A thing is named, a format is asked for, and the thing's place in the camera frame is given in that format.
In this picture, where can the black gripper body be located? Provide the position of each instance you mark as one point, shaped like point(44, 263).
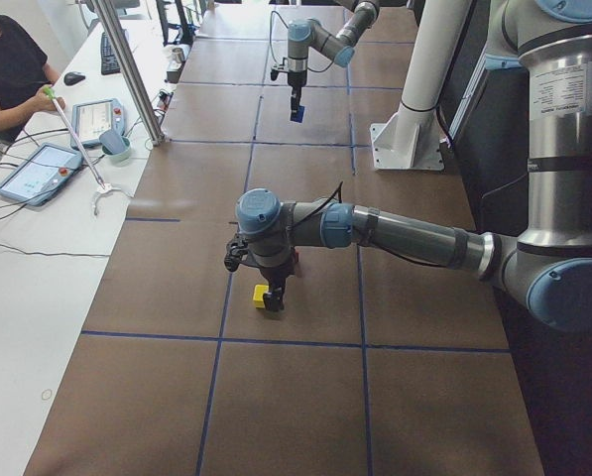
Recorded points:
point(273, 274)
point(295, 82)

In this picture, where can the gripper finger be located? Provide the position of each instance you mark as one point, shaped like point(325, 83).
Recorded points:
point(273, 297)
point(293, 109)

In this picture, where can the blue wooden block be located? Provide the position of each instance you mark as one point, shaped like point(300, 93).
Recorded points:
point(300, 113)

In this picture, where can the yellow wooden block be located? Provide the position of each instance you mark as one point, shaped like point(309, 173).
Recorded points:
point(258, 296)

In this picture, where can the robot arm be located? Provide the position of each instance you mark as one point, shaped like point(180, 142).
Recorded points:
point(306, 34)
point(522, 138)

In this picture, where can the metal cylinder weight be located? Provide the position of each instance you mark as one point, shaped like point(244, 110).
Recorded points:
point(178, 54)

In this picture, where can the blue cup on tape roll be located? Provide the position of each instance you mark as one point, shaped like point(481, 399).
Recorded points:
point(115, 146)

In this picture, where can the black keyboard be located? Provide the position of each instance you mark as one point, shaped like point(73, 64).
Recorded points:
point(109, 63)

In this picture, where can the reacher grabber stick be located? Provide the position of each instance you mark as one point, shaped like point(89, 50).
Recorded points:
point(103, 187)

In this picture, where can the far teach pendant tablet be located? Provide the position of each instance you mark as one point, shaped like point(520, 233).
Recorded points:
point(91, 119)

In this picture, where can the teach pendant tablet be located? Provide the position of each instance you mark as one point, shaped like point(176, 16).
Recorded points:
point(91, 119)
point(38, 179)

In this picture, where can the black computer mouse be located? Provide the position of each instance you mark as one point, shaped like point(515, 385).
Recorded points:
point(73, 78)

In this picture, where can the near teach pendant tablet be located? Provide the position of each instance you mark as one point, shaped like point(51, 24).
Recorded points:
point(38, 179)

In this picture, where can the person in black shirt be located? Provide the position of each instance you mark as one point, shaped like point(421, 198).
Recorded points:
point(25, 76)

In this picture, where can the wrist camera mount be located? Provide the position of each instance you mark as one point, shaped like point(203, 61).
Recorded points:
point(279, 68)
point(236, 254)

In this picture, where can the white pedestal column with base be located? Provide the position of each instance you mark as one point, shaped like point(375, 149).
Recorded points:
point(410, 138)

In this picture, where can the aluminium frame post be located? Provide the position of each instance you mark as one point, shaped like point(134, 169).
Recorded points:
point(112, 27)

